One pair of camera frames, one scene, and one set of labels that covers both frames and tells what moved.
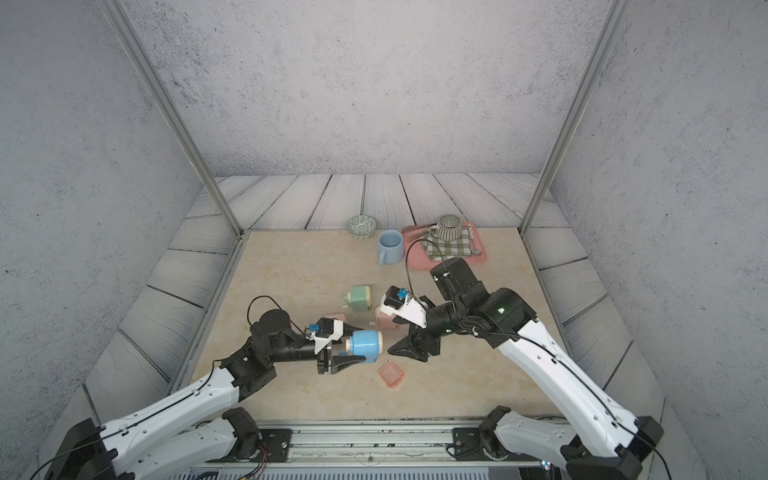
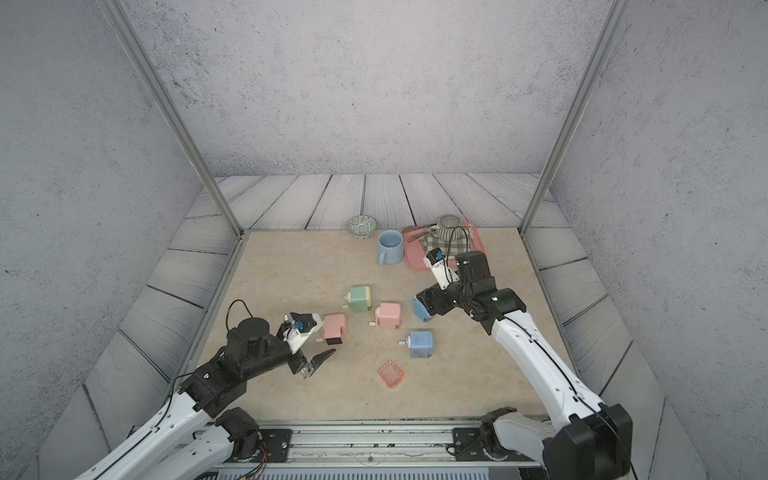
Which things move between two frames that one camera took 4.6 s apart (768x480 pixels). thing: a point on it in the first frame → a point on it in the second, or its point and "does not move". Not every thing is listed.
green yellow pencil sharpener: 358,299 does not move
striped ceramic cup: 448,228 does not move
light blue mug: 390,247 does not move
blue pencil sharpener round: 366,343 → 421,311
